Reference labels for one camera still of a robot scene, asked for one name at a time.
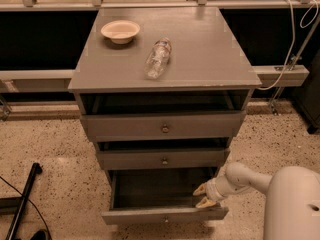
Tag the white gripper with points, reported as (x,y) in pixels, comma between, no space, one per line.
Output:
(212,190)

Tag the grey bottom drawer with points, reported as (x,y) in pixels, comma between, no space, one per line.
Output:
(159,196)

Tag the grey drawer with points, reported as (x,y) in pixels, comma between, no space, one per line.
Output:
(157,159)
(135,127)
(159,196)

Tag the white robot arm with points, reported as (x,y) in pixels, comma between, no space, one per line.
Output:
(292,205)

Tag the grey middle drawer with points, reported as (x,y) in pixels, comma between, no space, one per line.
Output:
(157,159)

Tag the grey top drawer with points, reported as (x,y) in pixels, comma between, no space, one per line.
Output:
(135,127)

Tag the grey wooden drawer cabinet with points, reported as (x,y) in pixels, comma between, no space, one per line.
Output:
(207,72)

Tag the dark cabinet at right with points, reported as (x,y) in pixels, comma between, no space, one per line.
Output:
(307,97)

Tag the clear plastic water bottle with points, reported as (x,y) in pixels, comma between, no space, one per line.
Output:
(158,58)

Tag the black shoe tip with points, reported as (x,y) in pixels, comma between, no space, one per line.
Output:
(40,235)

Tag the white paper bowl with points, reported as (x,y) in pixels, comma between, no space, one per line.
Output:
(120,31)

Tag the black stand leg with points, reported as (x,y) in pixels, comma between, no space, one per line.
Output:
(15,205)

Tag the metal railing frame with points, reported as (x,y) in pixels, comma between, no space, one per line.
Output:
(59,33)

